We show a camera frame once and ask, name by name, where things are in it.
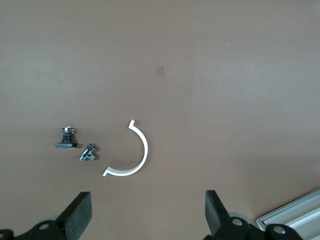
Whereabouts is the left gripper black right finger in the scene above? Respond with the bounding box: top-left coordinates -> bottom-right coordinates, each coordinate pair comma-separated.
203,189 -> 305,240

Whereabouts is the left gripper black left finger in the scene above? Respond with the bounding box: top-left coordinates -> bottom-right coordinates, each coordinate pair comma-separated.
0,191 -> 93,240

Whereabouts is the white drawer cabinet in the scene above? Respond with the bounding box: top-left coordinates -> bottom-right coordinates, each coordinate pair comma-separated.
256,187 -> 320,240

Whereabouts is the small silver metal fitting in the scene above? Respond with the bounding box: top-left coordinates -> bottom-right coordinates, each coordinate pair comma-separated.
79,142 -> 98,162

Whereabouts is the black knob with screw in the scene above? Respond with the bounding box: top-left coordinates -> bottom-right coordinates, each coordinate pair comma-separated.
54,126 -> 78,150

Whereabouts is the white half-round clamp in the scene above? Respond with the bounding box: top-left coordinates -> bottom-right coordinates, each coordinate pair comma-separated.
101,119 -> 149,178

